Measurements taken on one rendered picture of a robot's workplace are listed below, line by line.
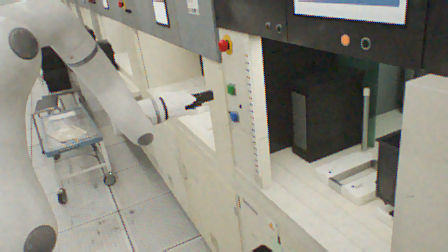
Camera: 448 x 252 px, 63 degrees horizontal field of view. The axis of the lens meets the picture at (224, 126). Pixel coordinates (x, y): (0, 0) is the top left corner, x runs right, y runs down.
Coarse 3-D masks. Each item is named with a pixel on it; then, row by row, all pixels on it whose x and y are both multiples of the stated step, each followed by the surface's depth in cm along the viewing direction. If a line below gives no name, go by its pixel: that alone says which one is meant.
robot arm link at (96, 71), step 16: (96, 48) 89; (80, 64) 87; (96, 64) 89; (112, 64) 95; (96, 80) 92; (112, 80) 95; (96, 96) 96; (112, 96) 95; (128, 96) 96; (112, 112) 95; (128, 112) 96; (128, 128) 97; (144, 128) 100; (144, 144) 103
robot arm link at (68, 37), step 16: (32, 0) 77; (48, 0) 79; (0, 16) 75; (16, 16) 75; (32, 16) 76; (48, 16) 77; (64, 16) 80; (48, 32) 78; (64, 32) 81; (80, 32) 84; (64, 48) 83; (80, 48) 85
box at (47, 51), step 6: (42, 48) 397; (48, 48) 399; (42, 54) 398; (48, 54) 400; (54, 54) 403; (42, 60) 400; (48, 60) 403; (54, 60) 406; (60, 60) 408; (42, 66) 403; (48, 66) 405; (54, 66) 408; (60, 66) 411
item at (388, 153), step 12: (396, 132) 98; (384, 144) 94; (396, 144) 99; (384, 156) 95; (396, 156) 92; (384, 168) 97; (396, 168) 93; (384, 180) 98; (396, 180) 94; (384, 192) 99; (384, 204) 100
